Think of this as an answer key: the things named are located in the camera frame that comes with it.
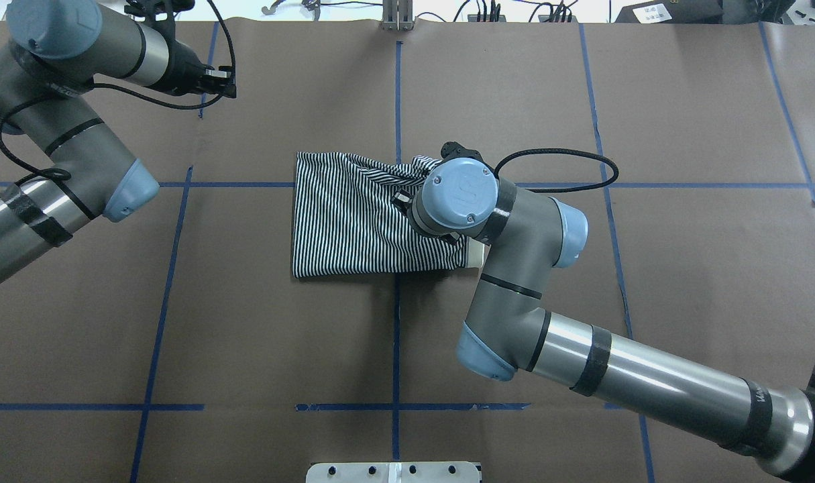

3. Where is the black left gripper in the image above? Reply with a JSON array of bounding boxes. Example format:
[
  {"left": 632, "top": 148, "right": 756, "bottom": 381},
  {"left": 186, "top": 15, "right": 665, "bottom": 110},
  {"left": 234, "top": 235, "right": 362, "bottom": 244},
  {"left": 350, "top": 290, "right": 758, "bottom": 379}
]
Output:
[{"left": 159, "top": 40, "right": 237, "bottom": 99}]

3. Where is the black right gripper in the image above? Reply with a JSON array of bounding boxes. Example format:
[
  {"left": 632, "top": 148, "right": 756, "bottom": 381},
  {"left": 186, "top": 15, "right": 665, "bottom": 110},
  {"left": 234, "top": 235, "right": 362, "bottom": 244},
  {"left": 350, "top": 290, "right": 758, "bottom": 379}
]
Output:
[{"left": 441, "top": 142, "right": 495, "bottom": 176}]

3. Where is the navy white striped polo shirt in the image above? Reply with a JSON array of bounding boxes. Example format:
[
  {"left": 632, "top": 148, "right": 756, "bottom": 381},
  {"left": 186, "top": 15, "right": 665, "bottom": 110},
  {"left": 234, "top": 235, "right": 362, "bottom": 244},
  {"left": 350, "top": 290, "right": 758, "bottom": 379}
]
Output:
[{"left": 291, "top": 151, "right": 485, "bottom": 278}]

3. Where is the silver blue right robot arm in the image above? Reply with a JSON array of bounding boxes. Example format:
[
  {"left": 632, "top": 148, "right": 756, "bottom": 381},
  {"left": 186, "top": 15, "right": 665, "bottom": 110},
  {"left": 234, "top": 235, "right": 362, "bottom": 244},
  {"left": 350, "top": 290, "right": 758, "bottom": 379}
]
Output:
[{"left": 394, "top": 153, "right": 815, "bottom": 482}]

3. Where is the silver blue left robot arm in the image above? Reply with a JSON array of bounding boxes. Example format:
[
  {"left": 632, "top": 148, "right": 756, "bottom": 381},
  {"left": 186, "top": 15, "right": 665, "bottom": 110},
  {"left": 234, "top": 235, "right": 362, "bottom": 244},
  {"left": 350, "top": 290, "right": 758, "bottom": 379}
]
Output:
[{"left": 0, "top": 1, "right": 237, "bottom": 284}]

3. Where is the black power brick with label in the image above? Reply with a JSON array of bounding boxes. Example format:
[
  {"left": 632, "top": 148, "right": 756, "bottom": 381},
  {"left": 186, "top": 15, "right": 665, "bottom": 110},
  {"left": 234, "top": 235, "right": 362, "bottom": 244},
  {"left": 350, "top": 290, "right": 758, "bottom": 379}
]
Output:
[{"left": 612, "top": 1, "right": 724, "bottom": 24}]

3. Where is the aluminium frame post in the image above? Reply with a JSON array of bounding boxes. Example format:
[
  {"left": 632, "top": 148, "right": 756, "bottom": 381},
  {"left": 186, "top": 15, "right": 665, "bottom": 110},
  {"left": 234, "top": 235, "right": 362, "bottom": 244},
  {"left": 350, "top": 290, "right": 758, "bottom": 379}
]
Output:
[{"left": 380, "top": 0, "right": 415, "bottom": 32}]

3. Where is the black cable bundle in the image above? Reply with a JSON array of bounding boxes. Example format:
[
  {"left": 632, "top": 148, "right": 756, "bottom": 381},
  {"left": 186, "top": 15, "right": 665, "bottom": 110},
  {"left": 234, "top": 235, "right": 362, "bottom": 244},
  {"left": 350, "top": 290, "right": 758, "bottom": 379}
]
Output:
[{"left": 417, "top": 0, "right": 612, "bottom": 24}]

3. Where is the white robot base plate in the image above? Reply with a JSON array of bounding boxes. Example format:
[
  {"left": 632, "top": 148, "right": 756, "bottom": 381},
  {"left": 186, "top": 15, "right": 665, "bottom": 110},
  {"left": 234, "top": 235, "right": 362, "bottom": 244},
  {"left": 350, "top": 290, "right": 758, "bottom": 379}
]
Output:
[{"left": 305, "top": 461, "right": 483, "bottom": 482}]

